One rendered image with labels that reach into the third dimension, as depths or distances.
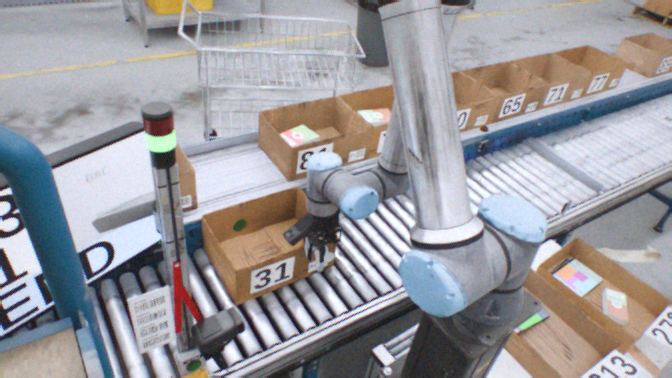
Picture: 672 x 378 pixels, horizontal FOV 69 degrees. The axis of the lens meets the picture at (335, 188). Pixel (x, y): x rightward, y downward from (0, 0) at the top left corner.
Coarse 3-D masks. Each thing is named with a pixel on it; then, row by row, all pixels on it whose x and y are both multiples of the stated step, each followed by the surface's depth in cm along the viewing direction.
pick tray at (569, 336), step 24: (528, 288) 182; (552, 288) 173; (552, 312) 175; (576, 312) 167; (528, 336) 165; (552, 336) 167; (576, 336) 168; (600, 336) 162; (528, 360) 154; (552, 360) 159; (576, 360) 160; (600, 360) 150
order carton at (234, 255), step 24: (288, 192) 187; (216, 216) 174; (240, 216) 181; (264, 216) 188; (288, 216) 196; (216, 240) 161; (240, 240) 184; (264, 240) 187; (216, 264) 169; (240, 264) 175; (264, 264) 158; (240, 288) 158; (264, 288) 166
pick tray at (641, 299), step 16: (576, 240) 195; (560, 256) 194; (576, 256) 198; (592, 256) 193; (544, 272) 179; (608, 272) 189; (624, 272) 184; (560, 288) 176; (624, 288) 186; (640, 288) 181; (576, 304) 173; (592, 304) 180; (640, 304) 183; (656, 304) 178; (608, 320) 165; (640, 320) 177; (624, 336) 162; (640, 336) 160; (624, 352) 164
